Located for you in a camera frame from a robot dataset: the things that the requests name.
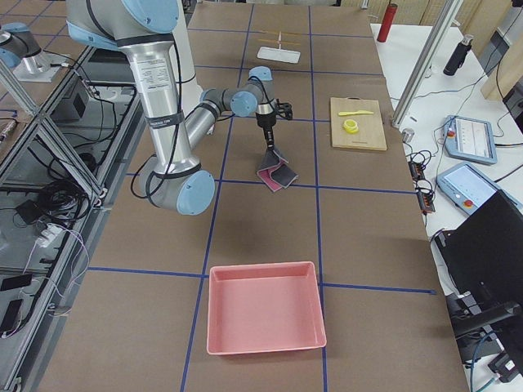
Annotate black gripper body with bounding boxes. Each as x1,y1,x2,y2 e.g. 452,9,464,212
256,104,276,131

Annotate grey cloth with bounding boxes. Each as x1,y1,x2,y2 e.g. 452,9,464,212
257,147,298,192

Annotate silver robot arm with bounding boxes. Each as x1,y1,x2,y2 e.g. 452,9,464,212
66,1,275,216
1,22,60,82

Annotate white rectangular plate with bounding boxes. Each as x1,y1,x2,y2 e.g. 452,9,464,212
257,47,301,64

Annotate yellow lemon slices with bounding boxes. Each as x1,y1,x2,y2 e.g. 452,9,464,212
342,118,359,134

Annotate wooden chopstick far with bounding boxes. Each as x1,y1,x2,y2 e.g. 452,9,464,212
257,30,302,37

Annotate yellow plastic knife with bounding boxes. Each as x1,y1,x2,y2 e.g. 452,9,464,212
337,109,374,117

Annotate bamboo cutting board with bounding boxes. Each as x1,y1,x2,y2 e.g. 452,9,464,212
330,97,387,151

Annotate small metal cylinder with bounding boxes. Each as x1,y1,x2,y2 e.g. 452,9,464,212
401,127,415,143

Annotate red bottle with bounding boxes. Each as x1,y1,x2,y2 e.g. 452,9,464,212
377,2,398,42

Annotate pink plastic tray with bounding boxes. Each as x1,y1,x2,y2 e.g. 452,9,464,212
207,261,327,355

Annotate black bottle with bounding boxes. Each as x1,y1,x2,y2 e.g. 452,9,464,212
443,34,474,76

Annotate blue teach pendant far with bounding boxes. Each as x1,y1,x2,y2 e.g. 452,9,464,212
443,115,498,165

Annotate blue teach pendant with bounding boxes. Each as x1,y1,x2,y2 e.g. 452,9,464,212
443,115,498,165
436,163,500,215

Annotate blue teach pendant near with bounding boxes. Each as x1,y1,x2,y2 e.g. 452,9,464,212
436,163,500,215

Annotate black monitor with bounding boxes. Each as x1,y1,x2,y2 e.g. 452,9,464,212
436,190,522,304

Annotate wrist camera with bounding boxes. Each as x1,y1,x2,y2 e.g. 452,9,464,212
275,99,293,121

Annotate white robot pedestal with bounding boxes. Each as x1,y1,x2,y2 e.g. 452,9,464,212
170,0,216,147

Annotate aluminium frame post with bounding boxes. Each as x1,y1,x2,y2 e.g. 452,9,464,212
391,0,463,129

